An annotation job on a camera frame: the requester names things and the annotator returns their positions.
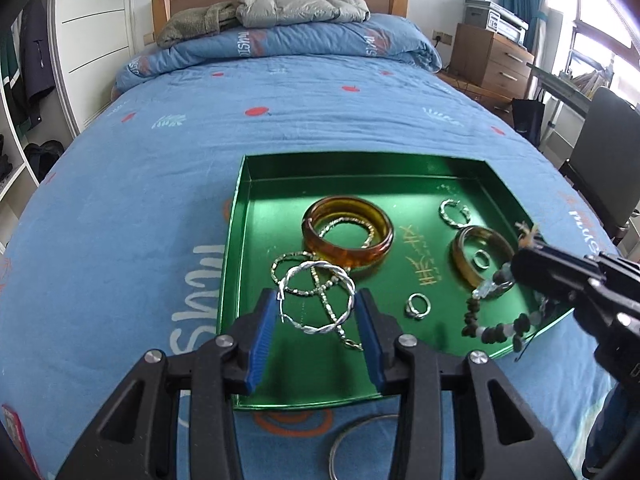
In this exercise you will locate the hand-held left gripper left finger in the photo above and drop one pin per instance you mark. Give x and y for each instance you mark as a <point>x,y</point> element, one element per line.
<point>260,340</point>

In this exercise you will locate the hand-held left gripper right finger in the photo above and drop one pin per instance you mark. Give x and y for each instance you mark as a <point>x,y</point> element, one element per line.
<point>372,340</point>

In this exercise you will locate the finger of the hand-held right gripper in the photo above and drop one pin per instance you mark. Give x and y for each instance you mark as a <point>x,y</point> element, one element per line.
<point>550,272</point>

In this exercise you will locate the green metal tray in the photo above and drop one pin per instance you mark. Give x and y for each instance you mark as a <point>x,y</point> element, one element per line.
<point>300,375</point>

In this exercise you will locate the thick amber bangle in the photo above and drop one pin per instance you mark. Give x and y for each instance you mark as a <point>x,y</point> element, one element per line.
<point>370,255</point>

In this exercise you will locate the thin brown bangle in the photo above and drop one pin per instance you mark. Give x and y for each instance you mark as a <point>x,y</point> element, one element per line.
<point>457,260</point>

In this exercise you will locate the plain silver bangle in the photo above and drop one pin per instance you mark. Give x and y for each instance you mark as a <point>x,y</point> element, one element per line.
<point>334,452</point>

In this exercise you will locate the blue denim clothing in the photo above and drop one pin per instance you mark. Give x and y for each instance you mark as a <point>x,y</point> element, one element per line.
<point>615,430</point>

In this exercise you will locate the grey chair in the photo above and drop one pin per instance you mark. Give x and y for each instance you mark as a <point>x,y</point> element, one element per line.
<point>610,150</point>

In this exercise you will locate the black tote bag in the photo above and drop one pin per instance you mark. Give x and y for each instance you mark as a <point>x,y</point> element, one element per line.
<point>527,120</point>

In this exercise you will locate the blue cartoon print bedsheet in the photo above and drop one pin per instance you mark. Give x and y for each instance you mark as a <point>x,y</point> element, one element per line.
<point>150,210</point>

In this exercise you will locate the grey desk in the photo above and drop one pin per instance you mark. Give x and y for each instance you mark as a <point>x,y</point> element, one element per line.
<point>560,85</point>

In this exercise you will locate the low wooden nightstand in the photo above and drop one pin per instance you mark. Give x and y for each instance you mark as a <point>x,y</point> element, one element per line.
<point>475,92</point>

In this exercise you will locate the wooden drawer cabinet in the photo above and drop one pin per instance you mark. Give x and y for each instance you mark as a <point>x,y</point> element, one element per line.
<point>492,57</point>

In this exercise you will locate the white printer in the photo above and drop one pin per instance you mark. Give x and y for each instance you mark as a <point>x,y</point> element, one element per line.
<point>492,17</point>

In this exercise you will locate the teal curtain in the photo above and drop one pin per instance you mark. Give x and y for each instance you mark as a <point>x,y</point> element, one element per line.
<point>522,5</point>

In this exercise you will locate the black backpack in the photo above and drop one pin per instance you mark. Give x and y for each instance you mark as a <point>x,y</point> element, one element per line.
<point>42,160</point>

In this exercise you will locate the folded blue quilt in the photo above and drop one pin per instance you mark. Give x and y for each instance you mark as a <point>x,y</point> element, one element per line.
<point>310,42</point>

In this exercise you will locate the black bag on shelf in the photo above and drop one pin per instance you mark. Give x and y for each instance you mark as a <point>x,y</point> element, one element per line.
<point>4,160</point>

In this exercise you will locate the olive fleece jacket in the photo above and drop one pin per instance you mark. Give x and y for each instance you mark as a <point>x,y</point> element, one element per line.
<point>195,22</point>

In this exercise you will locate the grey down jacket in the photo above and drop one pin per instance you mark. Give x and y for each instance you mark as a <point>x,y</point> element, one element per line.
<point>300,7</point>

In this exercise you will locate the white wardrobe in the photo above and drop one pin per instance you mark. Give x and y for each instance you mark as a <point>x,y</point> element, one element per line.
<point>95,35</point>

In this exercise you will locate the dark hanging jacket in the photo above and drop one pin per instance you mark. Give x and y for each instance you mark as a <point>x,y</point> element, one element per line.
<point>35,55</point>

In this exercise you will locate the wall socket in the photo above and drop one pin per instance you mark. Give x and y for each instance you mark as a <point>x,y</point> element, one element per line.
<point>148,37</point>
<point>442,37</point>

